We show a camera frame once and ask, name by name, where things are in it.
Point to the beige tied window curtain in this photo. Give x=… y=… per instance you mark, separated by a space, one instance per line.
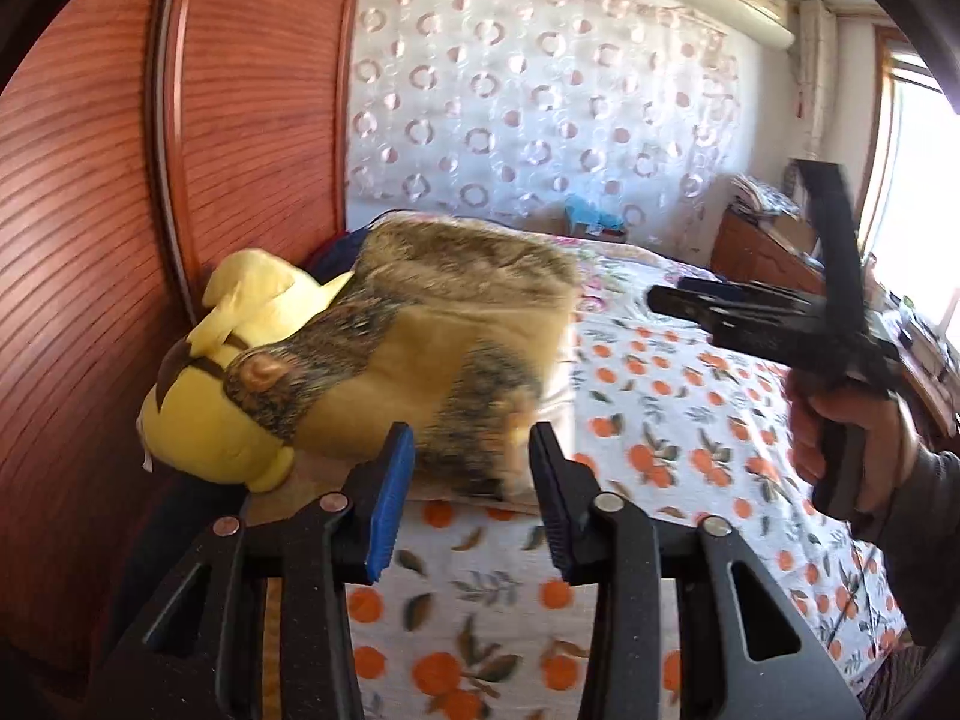
x=814 y=82

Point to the gold patterned garment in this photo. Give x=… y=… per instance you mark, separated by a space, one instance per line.
x=450 y=330

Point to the orange-print white bed sheet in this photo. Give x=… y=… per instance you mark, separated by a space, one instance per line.
x=675 y=427

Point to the floral blanket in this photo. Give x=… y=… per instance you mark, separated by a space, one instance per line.
x=637 y=270

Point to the wooden louvered wardrobe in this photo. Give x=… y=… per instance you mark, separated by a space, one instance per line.
x=90 y=240

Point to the yellow plush toy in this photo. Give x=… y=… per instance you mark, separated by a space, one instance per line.
x=210 y=427

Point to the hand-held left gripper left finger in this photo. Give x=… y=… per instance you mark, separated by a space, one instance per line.
x=391 y=510

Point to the cardboard box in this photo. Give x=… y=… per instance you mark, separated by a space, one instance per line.
x=791 y=234

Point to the sheer circle-print curtain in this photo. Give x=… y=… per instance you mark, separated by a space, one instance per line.
x=525 y=105

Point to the window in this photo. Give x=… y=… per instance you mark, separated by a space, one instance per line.
x=911 y=165

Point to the person's right forearm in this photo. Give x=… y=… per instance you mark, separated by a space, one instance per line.
x=930 y=547

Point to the folded patterned cloth stack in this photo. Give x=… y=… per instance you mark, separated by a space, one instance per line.
x=761 y=196

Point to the dark blue blanket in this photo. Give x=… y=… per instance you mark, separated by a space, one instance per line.
x=337 y=255

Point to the blue toy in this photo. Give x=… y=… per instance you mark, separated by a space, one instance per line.
x=592 y=216

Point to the wooden sideboard cabinet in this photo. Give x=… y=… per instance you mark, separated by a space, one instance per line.
x=757 y=255

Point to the person's right hand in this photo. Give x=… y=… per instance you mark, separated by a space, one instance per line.
x=889 y=450

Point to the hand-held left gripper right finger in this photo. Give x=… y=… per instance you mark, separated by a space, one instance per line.
x=553 y=517

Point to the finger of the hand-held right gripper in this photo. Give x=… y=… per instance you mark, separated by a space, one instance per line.
x=712 y=306
x=832 y=232

